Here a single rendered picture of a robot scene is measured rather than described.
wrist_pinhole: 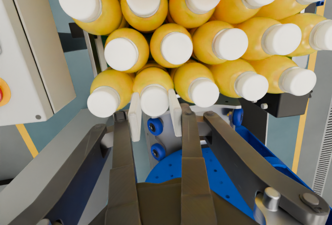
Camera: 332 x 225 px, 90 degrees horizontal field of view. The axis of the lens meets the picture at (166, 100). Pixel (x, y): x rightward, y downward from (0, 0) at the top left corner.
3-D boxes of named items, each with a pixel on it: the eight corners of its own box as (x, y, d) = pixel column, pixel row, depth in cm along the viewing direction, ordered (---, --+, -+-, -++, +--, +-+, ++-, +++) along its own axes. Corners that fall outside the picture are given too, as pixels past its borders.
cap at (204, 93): (215, 101, 25) (220, 106, 24) (190, 105, 25) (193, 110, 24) (215, 76, 24) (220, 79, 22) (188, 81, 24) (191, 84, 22)
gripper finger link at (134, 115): (140, 141, 16) (132, 142, 16) (142, 112, 23) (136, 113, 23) (135, 113, 15) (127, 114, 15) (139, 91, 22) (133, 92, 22)
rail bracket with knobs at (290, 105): (243, 103, 47) (268, 120, 37) (246, 78, 44) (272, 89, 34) (277, 99, 47) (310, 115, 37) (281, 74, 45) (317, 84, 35)
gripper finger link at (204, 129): (184, 124, 14) (219, 121, 14) (177, 103, 19) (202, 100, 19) (185, 139, 15) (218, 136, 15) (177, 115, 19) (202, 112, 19)
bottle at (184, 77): (195, 81, 43) (226, 109, 26) (169, 85, 43) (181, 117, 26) (193, 53, 41) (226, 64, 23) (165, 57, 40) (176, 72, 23)
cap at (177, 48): (179, 68, 23) (181, 70, 21) (155, 53, 22) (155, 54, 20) (195, 43, 22) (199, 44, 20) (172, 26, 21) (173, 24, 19)
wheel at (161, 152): (161, 165, 41) (167, 161, 42) (159, 150, 39) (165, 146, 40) (150, 157, 44) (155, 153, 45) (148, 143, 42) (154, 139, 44)
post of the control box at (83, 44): (120, 43, 122) (22, 57, 28) (119, 37, 120) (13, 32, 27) (126, 42, 122) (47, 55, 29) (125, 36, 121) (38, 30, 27)
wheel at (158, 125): (158, 139, 38) (164, 135, 39) (156, 122, 36) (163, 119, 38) (146, 132, 41) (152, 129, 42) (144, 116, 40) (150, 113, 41)
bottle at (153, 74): (131, 75, 40) (117, 102, 23) (150, 52, 39) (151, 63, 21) (153, 93, 42) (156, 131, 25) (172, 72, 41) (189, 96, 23)
